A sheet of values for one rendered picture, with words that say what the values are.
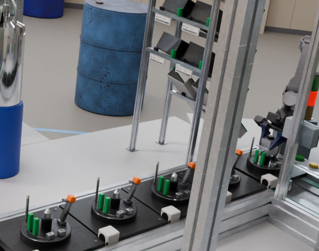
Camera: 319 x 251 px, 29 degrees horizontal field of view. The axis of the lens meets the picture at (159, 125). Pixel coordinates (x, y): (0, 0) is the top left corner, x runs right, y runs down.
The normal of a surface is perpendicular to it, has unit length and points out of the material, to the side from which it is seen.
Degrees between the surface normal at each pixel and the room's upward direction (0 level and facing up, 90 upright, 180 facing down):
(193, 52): 65
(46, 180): 0
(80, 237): 0
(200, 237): 90
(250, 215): 90
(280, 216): 90
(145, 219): 0
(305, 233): 90
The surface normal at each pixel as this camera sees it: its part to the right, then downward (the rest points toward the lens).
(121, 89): 0.33, 0.38
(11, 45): 0.55, 0.37
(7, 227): 0.14, -0.92
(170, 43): -0.70, -0.31
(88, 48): -0.67, 0.18
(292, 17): 0.11, 0.37
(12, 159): 0.80, 0.32
